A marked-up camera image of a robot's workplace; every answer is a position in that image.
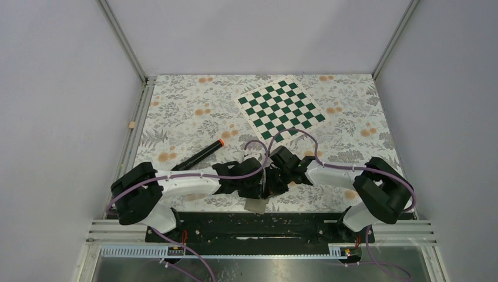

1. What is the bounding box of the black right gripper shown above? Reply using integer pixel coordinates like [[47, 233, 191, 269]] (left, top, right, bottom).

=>
[[264, 166, 292, 200]]

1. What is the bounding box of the grey leather card holder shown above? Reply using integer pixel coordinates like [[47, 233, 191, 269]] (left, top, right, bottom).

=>
[[244, 199, 269, 214]]

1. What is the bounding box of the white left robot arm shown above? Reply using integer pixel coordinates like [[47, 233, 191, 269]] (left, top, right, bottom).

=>
[[108, 157, 265, 241]]

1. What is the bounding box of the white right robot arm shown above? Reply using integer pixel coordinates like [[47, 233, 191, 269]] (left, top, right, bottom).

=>
[[270, 146, 414, 242]]

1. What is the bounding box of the black marker orange cap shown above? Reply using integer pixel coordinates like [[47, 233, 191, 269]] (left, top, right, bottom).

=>
[[171, 139, 224, 171]]

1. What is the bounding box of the green white chessboard mat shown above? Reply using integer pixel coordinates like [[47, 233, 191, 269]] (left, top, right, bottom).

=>
[[234, 75, 328, 146]]

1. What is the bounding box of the floral tablecloth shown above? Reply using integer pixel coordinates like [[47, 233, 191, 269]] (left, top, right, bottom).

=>
[[123, 73, 416, 214]]

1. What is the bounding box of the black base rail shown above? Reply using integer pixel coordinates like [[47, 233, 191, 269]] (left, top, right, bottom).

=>
[[106, 209, 417, 257]]

